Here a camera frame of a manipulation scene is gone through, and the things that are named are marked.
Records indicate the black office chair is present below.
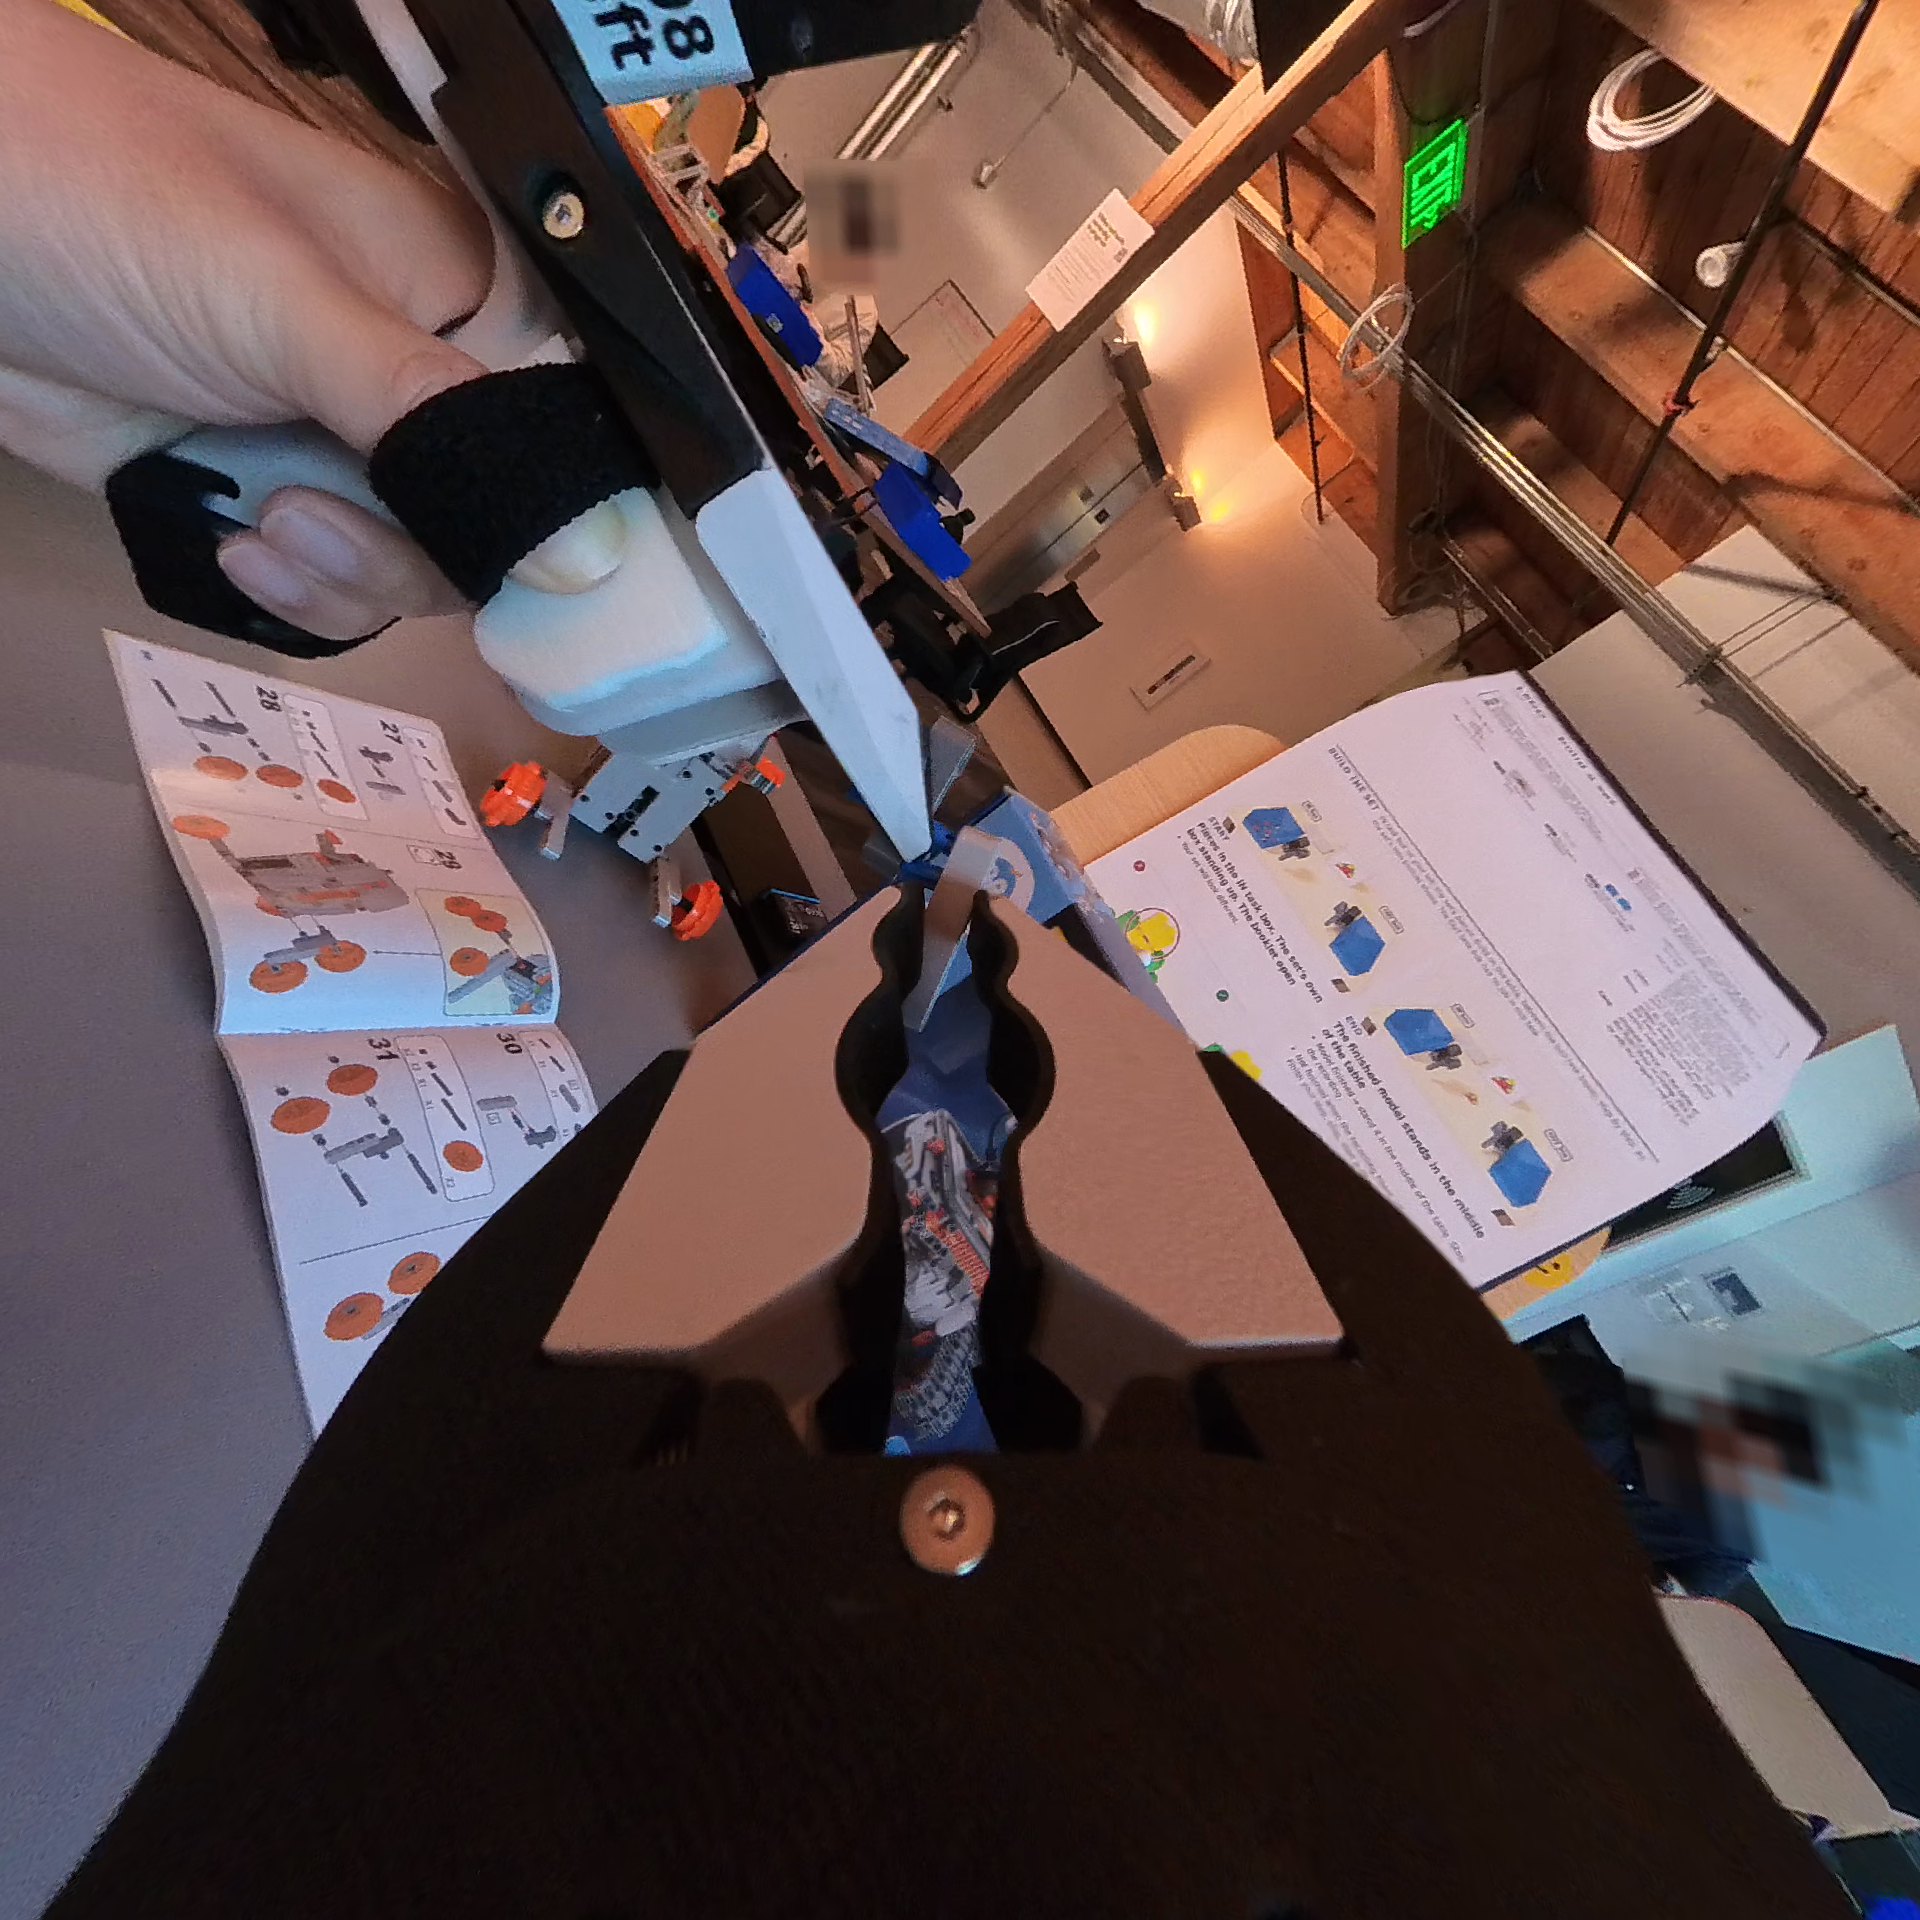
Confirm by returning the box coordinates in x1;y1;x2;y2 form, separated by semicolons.
863;576;1107;724

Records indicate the black phone sign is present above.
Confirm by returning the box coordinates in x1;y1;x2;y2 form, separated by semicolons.
1603;1114;1807;1251

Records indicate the green exit sign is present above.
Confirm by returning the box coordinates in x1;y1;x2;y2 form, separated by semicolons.
1396;117;1473;256

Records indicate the grey holed beam with blue pin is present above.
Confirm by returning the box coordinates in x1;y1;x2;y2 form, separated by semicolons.
897;711;980;876

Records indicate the blue plastic bin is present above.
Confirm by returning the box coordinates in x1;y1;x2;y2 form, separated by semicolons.
867;459;977;583
728;245;828;373

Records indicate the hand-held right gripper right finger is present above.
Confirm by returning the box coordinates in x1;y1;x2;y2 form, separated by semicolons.
967;887;1345;1450

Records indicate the grey desk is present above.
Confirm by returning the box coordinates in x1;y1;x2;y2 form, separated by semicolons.
0;451;903;1920

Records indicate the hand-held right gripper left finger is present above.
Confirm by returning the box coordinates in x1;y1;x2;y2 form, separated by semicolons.
545;883;923;1453

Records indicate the person's left hand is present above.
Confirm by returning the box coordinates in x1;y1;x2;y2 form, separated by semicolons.
0;0;635;641

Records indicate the open white instruction booklet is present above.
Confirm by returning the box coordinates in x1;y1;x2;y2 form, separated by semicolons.
104;632;601;1439

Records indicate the grey table with wooden edge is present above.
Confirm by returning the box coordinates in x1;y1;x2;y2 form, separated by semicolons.
1656;1593;1901;1843

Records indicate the partly built toy robot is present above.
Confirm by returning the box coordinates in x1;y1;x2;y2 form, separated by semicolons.
539;744;794;929

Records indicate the white instruction poster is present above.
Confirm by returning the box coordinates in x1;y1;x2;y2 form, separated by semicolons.
1080;675;1827;1297

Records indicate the robot kit box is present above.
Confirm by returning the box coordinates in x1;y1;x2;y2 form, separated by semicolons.
877;787;1192;1457

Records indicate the short grey toy beam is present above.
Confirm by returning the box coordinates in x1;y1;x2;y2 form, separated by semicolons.
901;829;1012;1039

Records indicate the white paper notice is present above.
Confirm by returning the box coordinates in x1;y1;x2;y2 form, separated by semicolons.
1027;188;1157;336

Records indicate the long wooden work table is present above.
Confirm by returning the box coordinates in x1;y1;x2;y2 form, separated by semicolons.
608;105;994;643

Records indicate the wooden backboard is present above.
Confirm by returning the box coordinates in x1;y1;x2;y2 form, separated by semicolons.
1049;727;1616;1325

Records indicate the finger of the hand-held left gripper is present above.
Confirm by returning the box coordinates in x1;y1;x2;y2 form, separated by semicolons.
696;469;935;866

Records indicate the white cable coil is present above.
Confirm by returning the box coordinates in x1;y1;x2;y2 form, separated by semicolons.
1585;47;1722;156
1333;281;1421;386

